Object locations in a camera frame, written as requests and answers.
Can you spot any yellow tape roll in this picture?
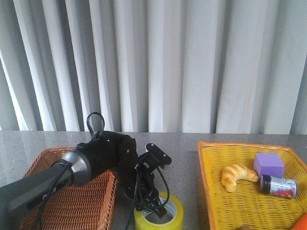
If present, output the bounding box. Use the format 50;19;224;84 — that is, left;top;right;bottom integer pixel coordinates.
134;195;184;230

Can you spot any brown object at bottom edge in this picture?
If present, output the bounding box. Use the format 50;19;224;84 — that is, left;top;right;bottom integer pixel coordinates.
238;225;252;230

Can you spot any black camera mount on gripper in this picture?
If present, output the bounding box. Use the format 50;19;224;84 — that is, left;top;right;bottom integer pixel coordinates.
138;143;172;172

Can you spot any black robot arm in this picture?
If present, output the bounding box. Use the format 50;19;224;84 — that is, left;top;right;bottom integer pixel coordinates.
0;131;172;230

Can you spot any grey pleated curtain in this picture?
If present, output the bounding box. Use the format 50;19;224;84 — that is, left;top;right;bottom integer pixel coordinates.
0;0;307;134

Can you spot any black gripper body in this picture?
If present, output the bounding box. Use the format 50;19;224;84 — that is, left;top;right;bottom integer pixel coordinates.
122;165;159;211

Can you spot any orange object at corner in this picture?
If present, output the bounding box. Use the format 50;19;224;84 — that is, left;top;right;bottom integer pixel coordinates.
291;213;307;230

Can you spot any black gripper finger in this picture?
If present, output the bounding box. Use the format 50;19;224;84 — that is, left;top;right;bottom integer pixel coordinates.
153;196;167;219

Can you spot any purple foam cube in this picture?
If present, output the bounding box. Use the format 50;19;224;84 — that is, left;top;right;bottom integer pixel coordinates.
253;153;285;178

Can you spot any toy croissant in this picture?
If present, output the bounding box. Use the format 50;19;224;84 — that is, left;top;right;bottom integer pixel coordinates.
221;164;259;193

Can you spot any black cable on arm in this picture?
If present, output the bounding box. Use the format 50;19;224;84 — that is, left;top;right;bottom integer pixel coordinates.
31;112;170;230

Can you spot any small labelled jar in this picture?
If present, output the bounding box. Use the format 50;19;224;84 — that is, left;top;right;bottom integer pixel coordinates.
260;175;297;199

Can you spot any yellow orange plastic basket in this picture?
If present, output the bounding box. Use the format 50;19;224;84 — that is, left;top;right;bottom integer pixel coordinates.
198;142;307;230

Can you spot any brown wicker basket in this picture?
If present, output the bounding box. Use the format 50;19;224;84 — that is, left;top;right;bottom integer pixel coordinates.
20;146;118;230

